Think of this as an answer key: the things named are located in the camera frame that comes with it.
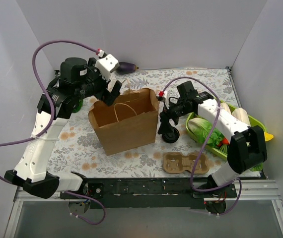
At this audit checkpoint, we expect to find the brown paper bag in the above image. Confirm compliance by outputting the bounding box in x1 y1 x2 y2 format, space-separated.
88 88 159 156

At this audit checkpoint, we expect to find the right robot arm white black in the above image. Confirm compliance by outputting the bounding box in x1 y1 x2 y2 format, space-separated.
157 77 267 197

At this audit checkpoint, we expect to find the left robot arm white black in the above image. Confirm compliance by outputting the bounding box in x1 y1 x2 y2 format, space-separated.
4 54 122 198

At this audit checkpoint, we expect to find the stack of black lids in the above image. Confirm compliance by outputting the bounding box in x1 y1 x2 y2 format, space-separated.
162 127 180 144

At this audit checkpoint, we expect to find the green bok choy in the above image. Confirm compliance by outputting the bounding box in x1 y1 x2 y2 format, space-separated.
72 100 83 113

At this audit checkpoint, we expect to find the green leafy lettuce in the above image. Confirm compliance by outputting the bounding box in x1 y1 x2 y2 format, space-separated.
187 117 224 147

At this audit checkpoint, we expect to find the purple eggplant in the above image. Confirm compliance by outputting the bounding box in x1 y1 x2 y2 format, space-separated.
116 62 139 75

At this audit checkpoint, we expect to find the green vegetable tray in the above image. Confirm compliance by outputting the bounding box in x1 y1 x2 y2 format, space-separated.
185 100 268 159

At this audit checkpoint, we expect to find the red chili pepper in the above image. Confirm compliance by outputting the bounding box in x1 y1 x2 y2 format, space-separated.
218 138 229 147

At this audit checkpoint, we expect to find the napa cabbage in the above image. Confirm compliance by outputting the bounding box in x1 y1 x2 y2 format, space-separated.
232 108 251 126

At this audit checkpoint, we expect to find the yellow pepper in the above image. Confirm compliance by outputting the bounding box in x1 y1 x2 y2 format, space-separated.
264 132 274 142

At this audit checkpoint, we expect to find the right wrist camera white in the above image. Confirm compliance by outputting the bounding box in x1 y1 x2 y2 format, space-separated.
156 91 169 108

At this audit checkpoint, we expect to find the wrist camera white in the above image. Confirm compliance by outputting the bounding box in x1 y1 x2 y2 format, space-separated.
156 91 169 108
95 49 120 82

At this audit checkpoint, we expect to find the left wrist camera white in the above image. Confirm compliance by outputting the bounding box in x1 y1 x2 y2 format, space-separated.
95 49 120 82

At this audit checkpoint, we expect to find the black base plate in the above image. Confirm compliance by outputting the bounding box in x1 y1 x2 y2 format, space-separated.
59 177 238 210

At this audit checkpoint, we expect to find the aluminium frame rail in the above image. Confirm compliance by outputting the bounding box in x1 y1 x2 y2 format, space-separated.
5 179 283 238

